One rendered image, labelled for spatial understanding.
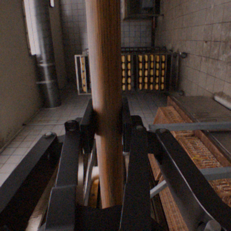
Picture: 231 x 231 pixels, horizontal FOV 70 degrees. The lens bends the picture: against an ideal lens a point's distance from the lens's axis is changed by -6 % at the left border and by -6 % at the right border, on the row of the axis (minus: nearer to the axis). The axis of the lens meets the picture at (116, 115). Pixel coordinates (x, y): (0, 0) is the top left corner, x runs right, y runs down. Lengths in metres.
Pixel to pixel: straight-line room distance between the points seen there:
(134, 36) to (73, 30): 1.67
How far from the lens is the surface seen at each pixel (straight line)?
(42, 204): 1.59
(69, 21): 5.34
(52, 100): 3.45
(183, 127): 1.28
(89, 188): 1.40
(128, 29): 5.22
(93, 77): 0.17
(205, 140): 1.31
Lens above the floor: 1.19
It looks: 1 degrees down
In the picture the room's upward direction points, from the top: 92 degrees counter-clockwise
